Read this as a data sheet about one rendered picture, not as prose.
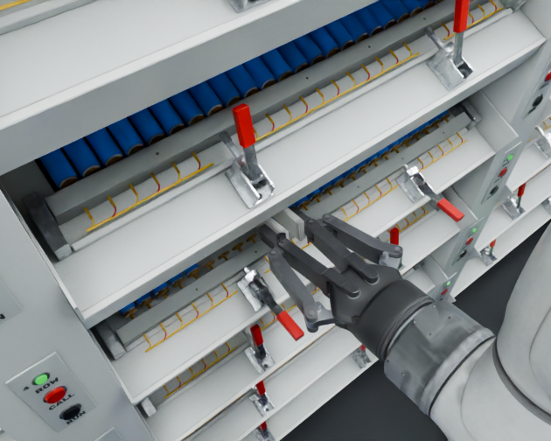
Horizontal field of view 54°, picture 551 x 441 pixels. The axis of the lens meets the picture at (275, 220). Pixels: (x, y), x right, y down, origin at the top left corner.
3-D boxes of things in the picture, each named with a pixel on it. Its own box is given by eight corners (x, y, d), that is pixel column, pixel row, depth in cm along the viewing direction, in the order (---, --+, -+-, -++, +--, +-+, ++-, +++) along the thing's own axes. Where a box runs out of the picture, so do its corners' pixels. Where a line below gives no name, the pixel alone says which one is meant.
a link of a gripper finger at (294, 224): (299, 224, 58) (304, 220, 59) (261, 192, 63) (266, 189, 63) (301, 242, 60) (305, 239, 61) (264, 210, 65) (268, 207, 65)
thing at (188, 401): (448, 237, 98) (493, 210, 86) (161, 452, 75) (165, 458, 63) (381, 150, 101) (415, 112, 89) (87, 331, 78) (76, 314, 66)
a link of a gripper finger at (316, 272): (363, 310, 54) (353, 318, 53) (284, 254, 60) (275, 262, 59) (364, 286, 51) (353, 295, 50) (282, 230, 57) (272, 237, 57)
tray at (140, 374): (479, 165, 83) (519, 136, 75) (133, 406, 60) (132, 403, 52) (401, 67, 86) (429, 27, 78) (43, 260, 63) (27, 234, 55)
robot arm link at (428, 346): (434, 383, 41) (377, 333, 44) (422, 434, 47) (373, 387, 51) (507, 317, 44) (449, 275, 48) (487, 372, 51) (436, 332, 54)
